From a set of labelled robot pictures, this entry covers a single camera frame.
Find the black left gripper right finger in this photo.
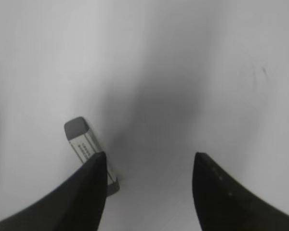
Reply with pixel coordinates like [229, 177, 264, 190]
[192, 152, 289, 231]

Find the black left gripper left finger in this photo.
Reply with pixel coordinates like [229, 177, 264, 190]
[0, 152, 107, 231]

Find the grey white eraser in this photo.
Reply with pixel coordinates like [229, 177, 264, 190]
[64, 116, 120, 196]

